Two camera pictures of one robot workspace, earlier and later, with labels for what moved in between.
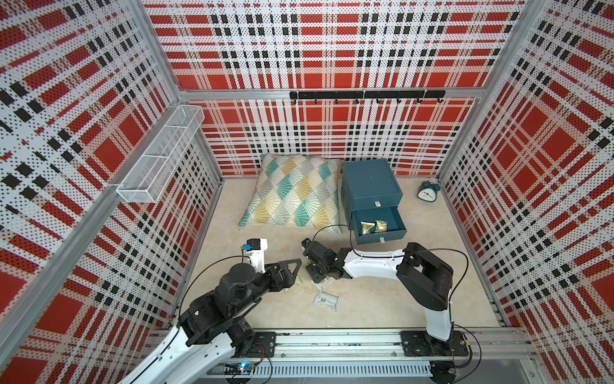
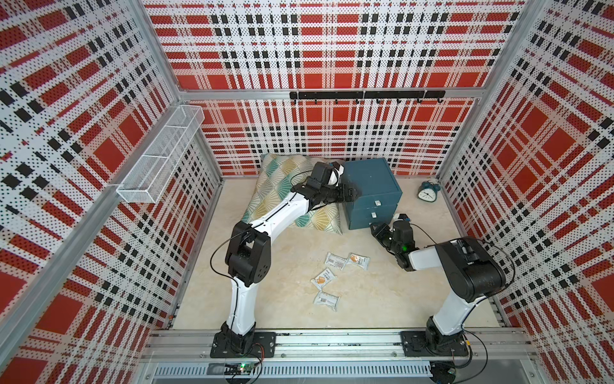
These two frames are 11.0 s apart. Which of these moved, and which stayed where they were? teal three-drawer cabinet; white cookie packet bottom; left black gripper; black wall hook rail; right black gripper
Moved: left black gripper; right black gripper
Stayed: white cookie packet bottom; teal three-drawer cabinet; black wall hook rail
